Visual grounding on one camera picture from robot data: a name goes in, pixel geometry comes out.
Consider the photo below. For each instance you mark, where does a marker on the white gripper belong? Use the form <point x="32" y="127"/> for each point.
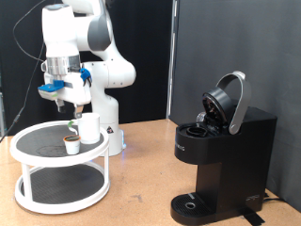
<point x="78" y="91"/>

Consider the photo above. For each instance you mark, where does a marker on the white K-cup coffee pod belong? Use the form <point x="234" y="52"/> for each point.
<point x="72" y="147"/>

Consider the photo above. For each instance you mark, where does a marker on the black Keurig coffee machine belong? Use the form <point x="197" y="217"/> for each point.
<point x="235" y="163"/>

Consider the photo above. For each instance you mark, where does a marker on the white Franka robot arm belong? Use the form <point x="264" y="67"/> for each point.
<point x="106" y="72"/>

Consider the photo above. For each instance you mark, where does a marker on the white two-tier turntable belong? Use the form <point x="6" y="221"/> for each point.
<point x="40" y="141"/>

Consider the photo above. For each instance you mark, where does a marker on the silver vertical pole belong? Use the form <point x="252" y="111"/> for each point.
<point x="171" y="62"/>

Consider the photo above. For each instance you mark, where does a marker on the black tape strip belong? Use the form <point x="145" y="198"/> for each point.
<point x="253" y="218"/>

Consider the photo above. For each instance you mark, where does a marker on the blue mounted wrist camera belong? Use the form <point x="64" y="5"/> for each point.
<point x="50" y="89"/>

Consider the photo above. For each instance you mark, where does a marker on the grey metal frame post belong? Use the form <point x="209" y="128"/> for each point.
<point x="2" y="119"/>

